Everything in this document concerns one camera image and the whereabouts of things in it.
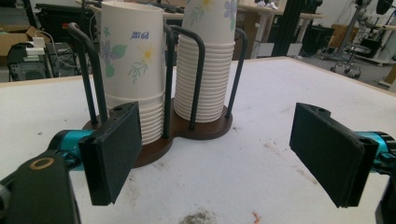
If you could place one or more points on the black equipment case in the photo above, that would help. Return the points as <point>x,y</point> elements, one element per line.
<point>62,21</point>

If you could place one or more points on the brown cardboard box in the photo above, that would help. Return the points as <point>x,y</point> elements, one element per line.
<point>12,39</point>

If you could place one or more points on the stack of floral paper cups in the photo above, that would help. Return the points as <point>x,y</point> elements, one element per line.
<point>213,77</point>
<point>130,71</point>

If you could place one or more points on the black computer tower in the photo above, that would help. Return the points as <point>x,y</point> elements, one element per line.
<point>28,67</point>

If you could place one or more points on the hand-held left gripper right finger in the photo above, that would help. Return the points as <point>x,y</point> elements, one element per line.
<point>327,149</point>

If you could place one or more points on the white power adapter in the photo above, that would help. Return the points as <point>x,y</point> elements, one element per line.
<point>36,46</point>

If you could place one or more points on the black metal post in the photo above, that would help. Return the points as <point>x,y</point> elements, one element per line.
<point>288,28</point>

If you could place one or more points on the chrome base stool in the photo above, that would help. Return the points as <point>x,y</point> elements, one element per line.
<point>353,59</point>

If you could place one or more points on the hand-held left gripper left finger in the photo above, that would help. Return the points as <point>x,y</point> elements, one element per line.
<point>112,152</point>

